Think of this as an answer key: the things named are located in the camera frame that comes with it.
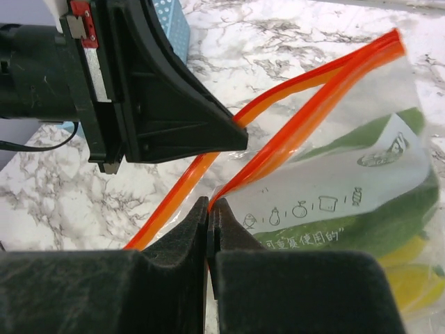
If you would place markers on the yellow fake banana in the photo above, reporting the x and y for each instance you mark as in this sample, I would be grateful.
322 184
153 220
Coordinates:
415 286

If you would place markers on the light blue plastic basket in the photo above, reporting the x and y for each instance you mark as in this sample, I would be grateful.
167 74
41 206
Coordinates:
174 25

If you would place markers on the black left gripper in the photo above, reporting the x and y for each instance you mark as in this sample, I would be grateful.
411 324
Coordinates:
53 74

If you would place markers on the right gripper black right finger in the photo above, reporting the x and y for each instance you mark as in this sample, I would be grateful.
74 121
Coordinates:
289 291

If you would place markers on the green fake lettuce leaf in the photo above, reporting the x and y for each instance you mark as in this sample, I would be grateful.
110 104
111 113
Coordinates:
381 190

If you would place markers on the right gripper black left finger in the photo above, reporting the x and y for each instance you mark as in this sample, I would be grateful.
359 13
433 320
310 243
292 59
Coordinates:
157 290

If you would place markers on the clear zip bag orange seal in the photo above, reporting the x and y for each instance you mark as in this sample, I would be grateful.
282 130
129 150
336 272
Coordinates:
275 190

